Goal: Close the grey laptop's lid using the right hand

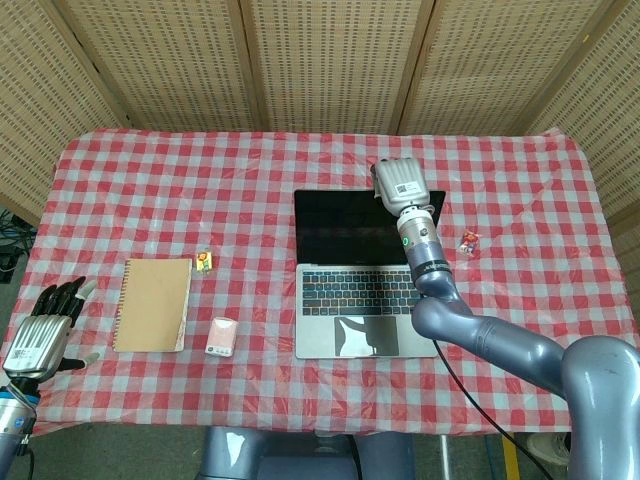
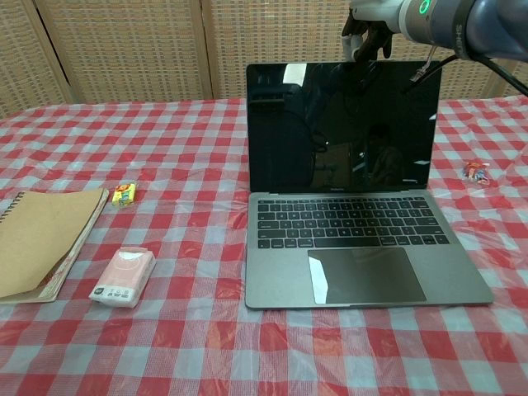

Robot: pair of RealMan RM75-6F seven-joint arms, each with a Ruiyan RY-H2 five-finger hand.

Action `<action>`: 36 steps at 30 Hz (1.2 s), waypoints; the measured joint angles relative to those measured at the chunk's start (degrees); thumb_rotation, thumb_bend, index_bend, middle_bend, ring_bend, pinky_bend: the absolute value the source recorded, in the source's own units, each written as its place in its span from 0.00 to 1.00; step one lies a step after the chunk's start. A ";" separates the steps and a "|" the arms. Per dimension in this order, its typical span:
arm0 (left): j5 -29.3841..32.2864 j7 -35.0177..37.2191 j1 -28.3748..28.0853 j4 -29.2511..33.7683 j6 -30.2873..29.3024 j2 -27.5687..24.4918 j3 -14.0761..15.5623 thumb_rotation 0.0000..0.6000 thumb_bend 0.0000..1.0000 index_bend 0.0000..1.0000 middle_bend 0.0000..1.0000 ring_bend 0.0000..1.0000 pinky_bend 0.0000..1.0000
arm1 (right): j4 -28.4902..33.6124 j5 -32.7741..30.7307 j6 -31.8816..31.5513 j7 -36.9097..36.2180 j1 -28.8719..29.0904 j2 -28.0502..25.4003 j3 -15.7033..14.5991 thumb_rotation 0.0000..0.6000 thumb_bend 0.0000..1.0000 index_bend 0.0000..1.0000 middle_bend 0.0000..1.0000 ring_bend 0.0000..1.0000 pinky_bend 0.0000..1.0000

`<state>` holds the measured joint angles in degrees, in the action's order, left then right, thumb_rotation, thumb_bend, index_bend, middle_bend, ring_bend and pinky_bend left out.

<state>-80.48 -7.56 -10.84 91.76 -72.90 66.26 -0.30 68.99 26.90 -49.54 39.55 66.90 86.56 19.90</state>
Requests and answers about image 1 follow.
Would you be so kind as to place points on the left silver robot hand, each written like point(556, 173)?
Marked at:
point(37, 345)

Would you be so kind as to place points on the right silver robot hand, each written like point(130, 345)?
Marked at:
point(400, 182)

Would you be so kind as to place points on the silver laptop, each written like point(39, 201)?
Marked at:
point(345, 230)

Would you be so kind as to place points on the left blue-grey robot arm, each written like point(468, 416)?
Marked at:
point(12, 425)

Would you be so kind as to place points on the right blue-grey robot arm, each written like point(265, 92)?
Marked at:
point(500, 335)

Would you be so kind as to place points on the red colourful wrapped candy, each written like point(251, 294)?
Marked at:
point(469, 242)

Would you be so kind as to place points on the brown spiral notebook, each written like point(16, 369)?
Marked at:
point(152, 305)

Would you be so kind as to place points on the woven wooden folding screen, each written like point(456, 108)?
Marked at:
point(330, 60)

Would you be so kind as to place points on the red white checkered tablecloth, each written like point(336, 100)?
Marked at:
point(225, 190)

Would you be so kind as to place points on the pink tissue pack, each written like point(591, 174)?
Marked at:
point(221, 337)

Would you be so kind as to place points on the yellow wrapped candy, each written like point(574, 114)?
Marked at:
point(205, 262)

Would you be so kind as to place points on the blue-grey robot torso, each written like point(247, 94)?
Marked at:
point(300, 455)

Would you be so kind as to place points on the white shoe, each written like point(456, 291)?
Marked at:
point(550, 447)

